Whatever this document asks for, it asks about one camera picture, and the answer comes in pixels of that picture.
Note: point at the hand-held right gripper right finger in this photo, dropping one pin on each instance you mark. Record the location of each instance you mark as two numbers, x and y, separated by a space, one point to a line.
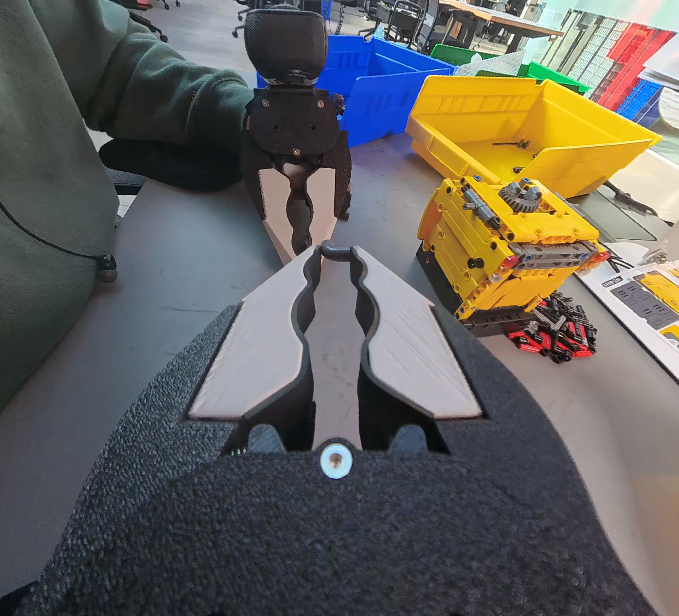
424 361

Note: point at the green plastic bin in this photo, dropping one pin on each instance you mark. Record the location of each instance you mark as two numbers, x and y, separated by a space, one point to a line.
461 53
557 78

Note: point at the thin black lego axle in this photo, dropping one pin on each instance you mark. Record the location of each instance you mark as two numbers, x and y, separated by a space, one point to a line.
506 143

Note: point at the wooden top office desk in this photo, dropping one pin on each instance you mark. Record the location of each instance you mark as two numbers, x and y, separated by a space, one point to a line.
504 17

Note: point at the yellow plastic bin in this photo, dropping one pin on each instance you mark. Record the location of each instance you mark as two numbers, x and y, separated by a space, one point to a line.
477 112

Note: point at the pile of black red pins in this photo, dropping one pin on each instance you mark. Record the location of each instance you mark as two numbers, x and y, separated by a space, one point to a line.
557 335

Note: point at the stack of coloured storage bins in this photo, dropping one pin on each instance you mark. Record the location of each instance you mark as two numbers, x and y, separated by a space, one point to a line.
615 59

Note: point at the black mesh office chair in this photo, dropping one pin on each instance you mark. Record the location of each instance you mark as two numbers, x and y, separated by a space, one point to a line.
124 186

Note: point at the black flat pad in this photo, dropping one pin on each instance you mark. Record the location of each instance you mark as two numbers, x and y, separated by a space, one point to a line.
604 213

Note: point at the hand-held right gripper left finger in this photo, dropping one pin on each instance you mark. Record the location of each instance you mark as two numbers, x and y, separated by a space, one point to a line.
249 361

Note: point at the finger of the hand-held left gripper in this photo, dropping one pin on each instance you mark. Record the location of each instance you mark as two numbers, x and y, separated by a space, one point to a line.
323 202
273 202

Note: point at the clear plastic bag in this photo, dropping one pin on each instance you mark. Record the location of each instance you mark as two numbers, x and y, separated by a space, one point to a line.
493 64

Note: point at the person's left forearm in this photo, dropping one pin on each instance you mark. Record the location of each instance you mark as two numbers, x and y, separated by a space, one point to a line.
175 96

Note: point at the yellow lego robot model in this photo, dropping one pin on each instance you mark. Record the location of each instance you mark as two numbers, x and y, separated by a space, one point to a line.
477 245

